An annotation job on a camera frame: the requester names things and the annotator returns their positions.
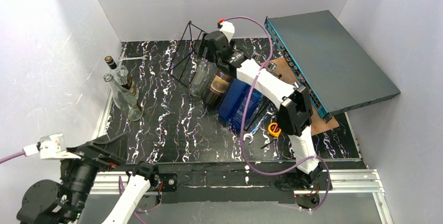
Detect blue square bottle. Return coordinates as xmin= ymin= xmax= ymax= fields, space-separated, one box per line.
xmin=217 ymin=52 xmax=262 ymax=123
xmin=230 ymin=79 xmax=263 ymax=136

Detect small wrench at back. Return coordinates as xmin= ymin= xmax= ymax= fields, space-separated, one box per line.
xmin=118 ymin=55 xmax=148 ymax=62

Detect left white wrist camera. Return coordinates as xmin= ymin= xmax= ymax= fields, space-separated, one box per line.
xmin=22 ymin=133 xmax=81 ymax=160

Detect black wire wine rack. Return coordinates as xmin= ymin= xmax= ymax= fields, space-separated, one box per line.
xmin=168 ymin=20 xmax=283 ymax=88

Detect brown wooden board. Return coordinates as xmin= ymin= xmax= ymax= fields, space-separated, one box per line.
xmin=270 ymin=57 xmax=339 ymax=136

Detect short clear glass bottle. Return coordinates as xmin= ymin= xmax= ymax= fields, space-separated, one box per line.
xmin=189 ymin=58 xmax=216 ymax=98

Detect green wine bottle tan label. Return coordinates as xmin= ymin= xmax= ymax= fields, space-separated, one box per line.
xmin=203 ymin=67 xmax=234 ymax=111

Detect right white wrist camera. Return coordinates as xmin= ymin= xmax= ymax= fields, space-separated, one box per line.
xmin=217 ymin=19 xmax=235 ymax=43

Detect yellow tape measure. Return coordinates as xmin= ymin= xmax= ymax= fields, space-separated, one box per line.
xmin=267 ymin=122 xmax=282 ymax=137

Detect dark-capped clear bottle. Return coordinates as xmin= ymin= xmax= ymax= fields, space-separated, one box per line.
xmin=104 ymin=55 xmax=137 ymax=95

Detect blue-faced network switch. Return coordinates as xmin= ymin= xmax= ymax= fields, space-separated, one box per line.
xmin=265 ymin=10 xmax=400 ymax=122

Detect tall clear glass bottle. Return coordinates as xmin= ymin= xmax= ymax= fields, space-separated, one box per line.
xmin=103 ymin=73 xmax=143 ymax=122

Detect silver combination wrench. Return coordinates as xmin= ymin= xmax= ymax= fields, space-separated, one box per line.
xmin=243 ymin=112 xmax=276 ymax=144

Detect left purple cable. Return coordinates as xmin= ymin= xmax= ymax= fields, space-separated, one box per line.
xmin=0 ymin=149 xmax=27 ymax=165

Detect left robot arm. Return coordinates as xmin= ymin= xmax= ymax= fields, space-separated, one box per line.
xmin=16 ymin=133 xmax=159 ymax=223

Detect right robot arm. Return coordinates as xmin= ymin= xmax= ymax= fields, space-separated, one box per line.
xmin=199 ymin=31 xmax=323 ymax=188

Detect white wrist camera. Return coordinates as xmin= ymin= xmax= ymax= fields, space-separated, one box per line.
xmin=22 ymin=133 xmax=81 ymax=160
xmin=217 ymin=19 xmax=235 ymax=43

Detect aluminium frame rail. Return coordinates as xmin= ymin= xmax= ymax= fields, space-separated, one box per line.
xmin=86 ymin=160 xmax=393 ymax=224

